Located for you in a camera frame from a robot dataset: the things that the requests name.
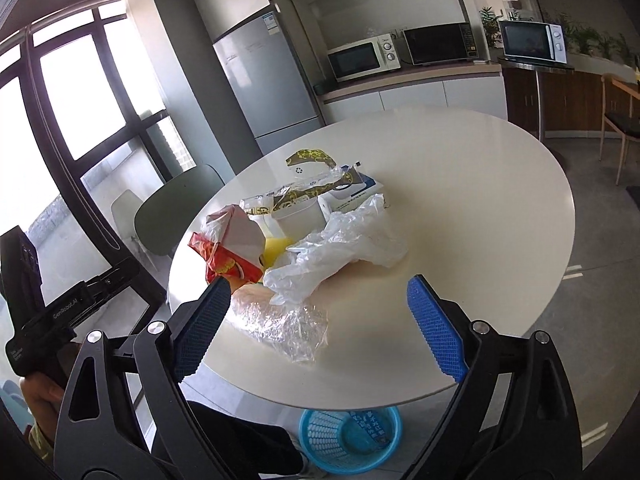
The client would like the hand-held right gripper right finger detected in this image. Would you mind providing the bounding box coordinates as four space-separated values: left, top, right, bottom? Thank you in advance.
400 274 588 480

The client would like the white microwave black door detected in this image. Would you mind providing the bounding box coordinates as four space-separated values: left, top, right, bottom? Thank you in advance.
498 20 569 66

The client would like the white plastic bag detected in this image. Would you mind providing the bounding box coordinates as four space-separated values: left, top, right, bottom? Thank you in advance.
263 193 410 306

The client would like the blue printed packet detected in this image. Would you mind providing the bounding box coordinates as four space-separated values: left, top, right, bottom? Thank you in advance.
345 410 391 448

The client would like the wooden bar counter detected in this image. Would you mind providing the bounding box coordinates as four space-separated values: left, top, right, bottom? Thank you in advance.
500 57 640 138

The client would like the gold patterned clear wrapper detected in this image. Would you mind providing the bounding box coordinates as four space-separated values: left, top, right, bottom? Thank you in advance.
240 149 363 216

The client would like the potted green plant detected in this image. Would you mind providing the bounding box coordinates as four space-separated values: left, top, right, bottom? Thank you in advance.
480 7 503 51

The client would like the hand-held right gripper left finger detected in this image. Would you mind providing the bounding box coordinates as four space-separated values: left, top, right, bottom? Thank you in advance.
52 276 261 480

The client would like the white kitchen counter cabinet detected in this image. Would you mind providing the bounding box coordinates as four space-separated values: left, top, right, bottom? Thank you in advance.
315 62 508 128

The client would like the white plastic container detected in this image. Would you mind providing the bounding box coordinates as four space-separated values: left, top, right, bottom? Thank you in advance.
270 199 327 241

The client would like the pale green plastic chair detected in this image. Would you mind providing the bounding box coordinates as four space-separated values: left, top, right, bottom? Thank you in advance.
111 190 151 256

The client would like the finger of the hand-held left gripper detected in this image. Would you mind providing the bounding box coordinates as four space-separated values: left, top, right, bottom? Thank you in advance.
75 256 142 311

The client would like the white blue cardboard box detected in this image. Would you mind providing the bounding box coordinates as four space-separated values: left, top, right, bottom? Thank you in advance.
317 170 391 221

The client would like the person's left hand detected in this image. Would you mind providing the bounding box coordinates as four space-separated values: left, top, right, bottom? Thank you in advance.
20 360 68 438

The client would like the silver refrigerator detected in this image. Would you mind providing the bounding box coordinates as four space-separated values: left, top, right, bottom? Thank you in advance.
192 0 323 156

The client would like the clear plastic wrap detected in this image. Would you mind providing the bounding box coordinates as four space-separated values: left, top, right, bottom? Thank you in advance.
227 285 330 363

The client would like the blue plastic basket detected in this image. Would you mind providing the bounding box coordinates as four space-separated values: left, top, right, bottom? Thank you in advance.
299 406 402 476

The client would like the cream white microwave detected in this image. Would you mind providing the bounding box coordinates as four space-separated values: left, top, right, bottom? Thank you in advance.
327 33 402 83

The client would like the wooden chair black seat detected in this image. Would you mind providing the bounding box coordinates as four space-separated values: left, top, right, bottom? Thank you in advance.
599 72 640 186

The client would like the yellow packet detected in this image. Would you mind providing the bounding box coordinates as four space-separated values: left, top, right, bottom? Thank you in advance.
263 237 293 268

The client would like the red white snack bag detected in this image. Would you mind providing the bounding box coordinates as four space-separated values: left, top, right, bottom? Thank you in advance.
187 204 266 286

